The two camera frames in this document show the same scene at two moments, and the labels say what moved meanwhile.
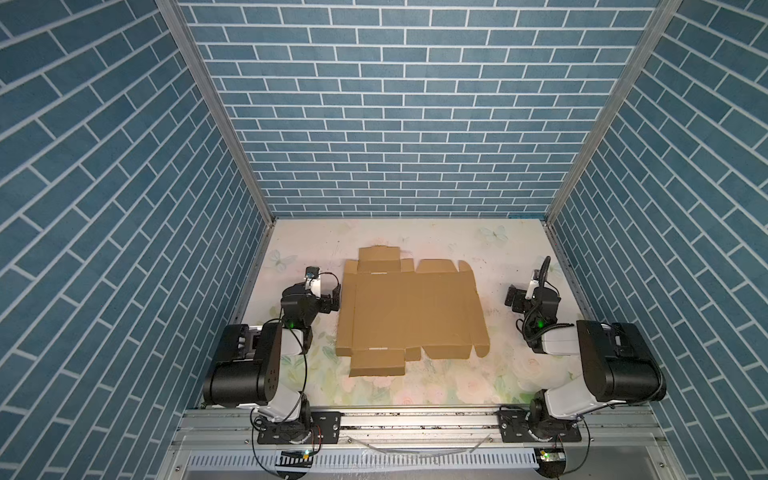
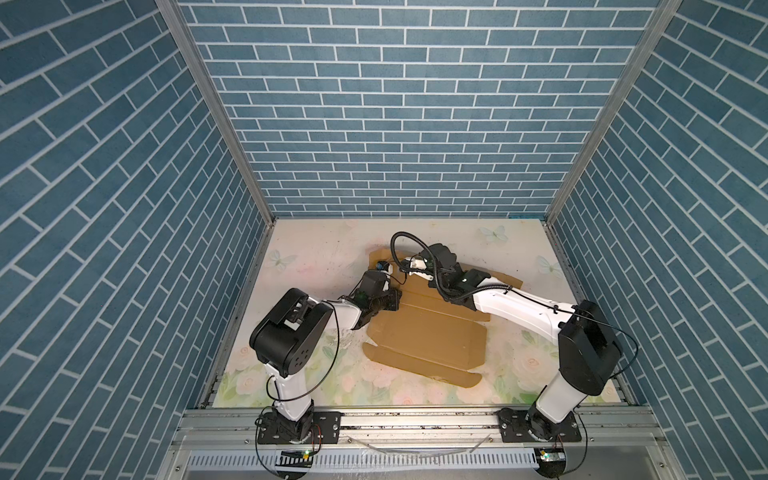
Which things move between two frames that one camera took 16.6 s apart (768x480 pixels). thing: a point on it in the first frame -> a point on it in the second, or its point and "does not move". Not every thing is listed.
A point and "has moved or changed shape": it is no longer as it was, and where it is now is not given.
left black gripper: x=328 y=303 -> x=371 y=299
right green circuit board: x=552 y=455 does not move
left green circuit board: x=296 y=459 does not move
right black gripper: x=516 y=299 -> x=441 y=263
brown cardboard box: x=391 y=309 has moved or changed shape
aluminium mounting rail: x=416 y=429 does not move
